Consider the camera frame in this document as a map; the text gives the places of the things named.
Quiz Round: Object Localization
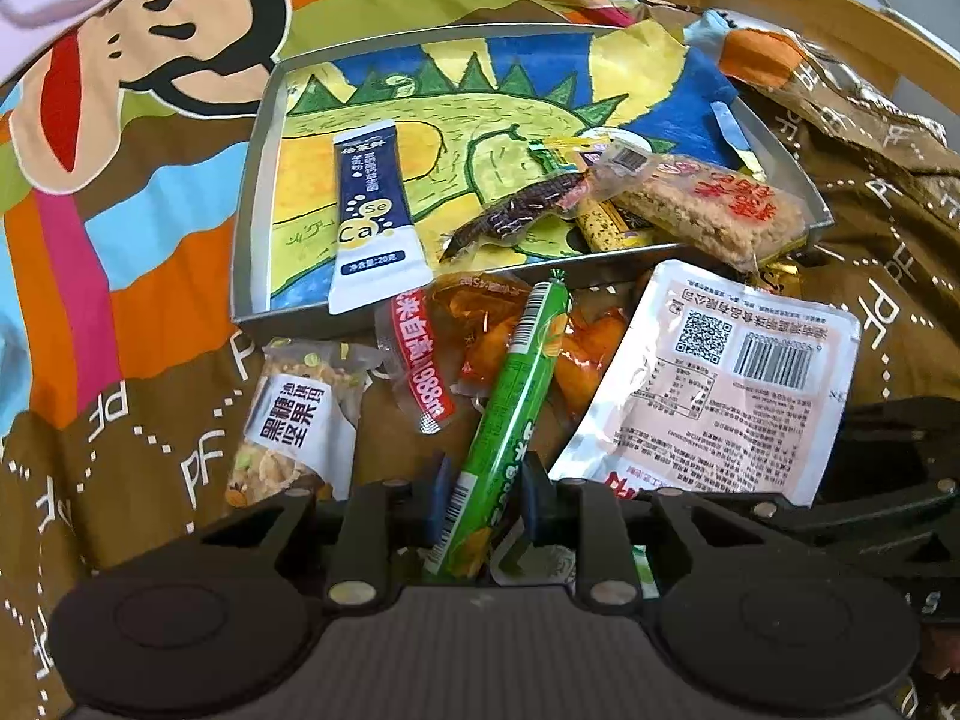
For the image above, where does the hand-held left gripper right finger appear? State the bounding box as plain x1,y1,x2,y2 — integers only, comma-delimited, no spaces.
521,457,782,610

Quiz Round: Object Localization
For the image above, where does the clear nut bar packet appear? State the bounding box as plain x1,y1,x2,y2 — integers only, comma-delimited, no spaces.
225,337,377,512

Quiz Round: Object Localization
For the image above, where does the orange snack packet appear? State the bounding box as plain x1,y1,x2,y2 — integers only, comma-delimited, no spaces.
373,270,632,437

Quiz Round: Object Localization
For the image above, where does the white snack packet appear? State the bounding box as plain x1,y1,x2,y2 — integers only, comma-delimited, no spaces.
491,259,862,595

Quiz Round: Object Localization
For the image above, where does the dark snack packet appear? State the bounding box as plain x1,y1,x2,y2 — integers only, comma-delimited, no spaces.
439,169,595,263

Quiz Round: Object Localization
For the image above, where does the yellow snack bar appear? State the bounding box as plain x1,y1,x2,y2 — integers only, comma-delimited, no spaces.
529,131,662,254

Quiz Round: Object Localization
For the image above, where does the metal tray with dinosaur print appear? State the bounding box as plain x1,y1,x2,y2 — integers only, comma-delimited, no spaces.
229,22,836,343

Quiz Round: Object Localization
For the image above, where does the printed cartoon blanket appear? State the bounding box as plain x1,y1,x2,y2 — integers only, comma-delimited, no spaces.
0,0,960,720

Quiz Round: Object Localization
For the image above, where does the blue and white sachet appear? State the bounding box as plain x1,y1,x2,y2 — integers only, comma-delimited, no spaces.
328,120,433,316

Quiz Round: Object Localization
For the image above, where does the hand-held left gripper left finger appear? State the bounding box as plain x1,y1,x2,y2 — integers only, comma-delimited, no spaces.
191,454,460,610

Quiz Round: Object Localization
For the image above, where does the green sausage stick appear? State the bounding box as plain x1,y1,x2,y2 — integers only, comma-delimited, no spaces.
424,268,575,583

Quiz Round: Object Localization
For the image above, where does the puffed rice bar packet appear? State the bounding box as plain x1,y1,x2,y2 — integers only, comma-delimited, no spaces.
592,139,811,272

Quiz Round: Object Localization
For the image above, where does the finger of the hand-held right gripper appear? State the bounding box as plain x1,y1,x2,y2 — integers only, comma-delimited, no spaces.
739,489,960,567
814,396,960,500

